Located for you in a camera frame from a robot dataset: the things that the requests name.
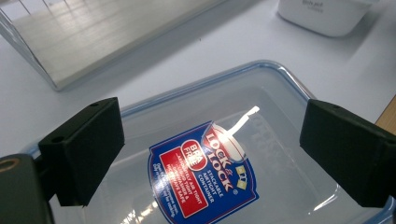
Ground white wire shelf rack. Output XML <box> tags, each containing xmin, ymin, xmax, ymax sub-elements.
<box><xmin>0</xmin><ymin>0</ymin><xmax>232</xmax><ymax>92</ymax></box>

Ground clear plastic food container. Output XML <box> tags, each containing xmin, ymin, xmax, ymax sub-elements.
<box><xmin>20</xmin><ymin>59</ymin><xmax>396</xmax><ymax>224</ymax></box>

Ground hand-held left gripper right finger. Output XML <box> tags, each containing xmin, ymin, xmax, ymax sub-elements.
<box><xmin>299</xmin><ymin>98</ymin><xmax>396</xmax><ymax>209</ymax></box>

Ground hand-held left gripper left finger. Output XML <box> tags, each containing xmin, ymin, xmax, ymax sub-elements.
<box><xmin>37</xmin><ymin>96</ymin><xmax>126</xmax><ymax>207</ymax></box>

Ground white square bowl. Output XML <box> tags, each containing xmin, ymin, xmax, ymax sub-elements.
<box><xmin>276</xmin><ymin>0</ymin><xmax>381</xmax><ymax>38</ymax></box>

